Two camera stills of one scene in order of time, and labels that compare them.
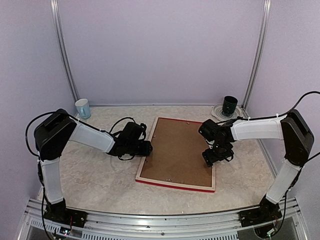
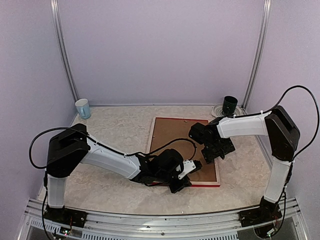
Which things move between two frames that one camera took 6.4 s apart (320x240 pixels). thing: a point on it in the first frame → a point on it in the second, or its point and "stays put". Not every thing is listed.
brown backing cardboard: x=176 y=155 stays put
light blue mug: x=83 y=108 stays put
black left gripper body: x=133 y=150 → x=163 y=176
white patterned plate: x=217 y=113 stays put
